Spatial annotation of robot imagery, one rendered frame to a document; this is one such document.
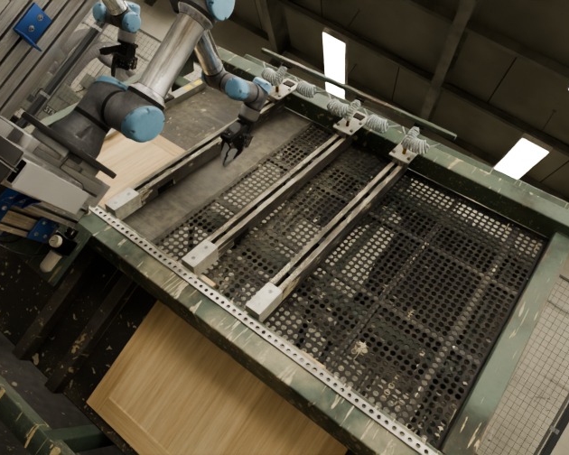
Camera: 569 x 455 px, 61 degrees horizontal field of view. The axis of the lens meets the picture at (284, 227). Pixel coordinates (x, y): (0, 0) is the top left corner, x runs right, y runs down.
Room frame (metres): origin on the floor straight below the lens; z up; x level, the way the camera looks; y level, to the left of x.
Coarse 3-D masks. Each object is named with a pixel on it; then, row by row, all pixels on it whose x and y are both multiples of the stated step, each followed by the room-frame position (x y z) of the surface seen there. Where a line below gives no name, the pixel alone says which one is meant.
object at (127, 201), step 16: (272, 96) 2.33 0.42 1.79; (272, 112) 2.37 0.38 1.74; (224, 128) 2.22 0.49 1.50; (208, 144) 2.14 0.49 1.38; (176, 160) 2.07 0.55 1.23; (192, 160) 2.09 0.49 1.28; (208, 160) 2.17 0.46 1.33; (160, 176) 2.00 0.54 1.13; (176, 176) 2.06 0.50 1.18; (128, 192) 1.94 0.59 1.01; (144, 192) 1.96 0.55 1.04; (160, 192) 2.04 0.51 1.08; (112, 208) 1.89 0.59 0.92; (128, 208) 1.93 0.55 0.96
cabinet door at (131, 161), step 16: (112, 144) 2.20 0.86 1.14; (128, 144) 2.21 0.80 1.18; (144, 144) 2.21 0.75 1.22; (160, 144) 2.21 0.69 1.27; (112, 160) 2.14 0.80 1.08; (128, 160) 2.15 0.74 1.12; (144, 160) 2.15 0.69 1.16; (160, 160) 2.15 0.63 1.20; (128, 176) 2.08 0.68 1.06; (144, 176) 2.08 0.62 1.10; (112, 192) 2.02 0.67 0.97
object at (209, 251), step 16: (352, 112) 2.11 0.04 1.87; (336, 128) 2.19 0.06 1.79; (352, 128) 2.19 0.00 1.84; (336, 144) 2.17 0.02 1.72; (304, 160) 2.09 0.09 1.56; (320, 160) 2.10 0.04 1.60; (288, 176) 2.02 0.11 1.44; (304, 176) 2.05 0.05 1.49; (272, 192) 1.98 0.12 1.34; (288, 192) 2.01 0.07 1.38; (256, 208) 1.93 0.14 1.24; (272, 208) 1.97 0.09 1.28; (224, 224) 1.85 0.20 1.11; (240, 224) 1.85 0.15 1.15; (256, 224) 1.93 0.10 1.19; (208, 240) 1.80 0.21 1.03; (224, 240) 1.80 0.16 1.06; (192, 256) 1.75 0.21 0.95; (208, 256) 1.76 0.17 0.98; (192, 272) 1.75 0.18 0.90
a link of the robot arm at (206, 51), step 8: (176, 0) 1.39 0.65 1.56; (176, 8) 1.45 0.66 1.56; (208, 32) 1.56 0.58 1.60; (200, 40) 1.56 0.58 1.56; (208, 40) 1.58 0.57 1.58; (200, 48) 1.59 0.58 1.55; (208, 48) 1.60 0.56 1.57; (216, 48) 1.64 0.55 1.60; (200, 56) 1.63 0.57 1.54; (208, 56) 1.62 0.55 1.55; (216, 56) 1.64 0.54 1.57; (208, 64) 1.65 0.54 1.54; (216, 64) 1.67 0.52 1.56; (208, 72) 1.69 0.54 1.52; (216, 72) 1.69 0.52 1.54; (224, 72) 1.71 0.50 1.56; (208, 80) 1.74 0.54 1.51; (216, 80) 1.72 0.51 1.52; (216, 88) 1.75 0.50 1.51
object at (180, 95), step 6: (192, 84) 2.49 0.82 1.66; (198, 84) 2.50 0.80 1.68; (204, 84) 2.52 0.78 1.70; (180, 90) 2.45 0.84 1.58; (186, 90) 2.46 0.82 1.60; (192, 90) 2.48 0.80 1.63; (198, 90) 2.51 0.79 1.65; (174, 96) 2.42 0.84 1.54; (180, 96) 2.43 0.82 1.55; (186, 96) 2.47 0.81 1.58; (168, 102) 2.39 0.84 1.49; (174, 102) 2.43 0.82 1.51; (168, 108) 2.42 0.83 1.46; (108, 132) 2.23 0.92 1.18; (114, 132) 2.23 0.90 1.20; (108, 138) 2.23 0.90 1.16
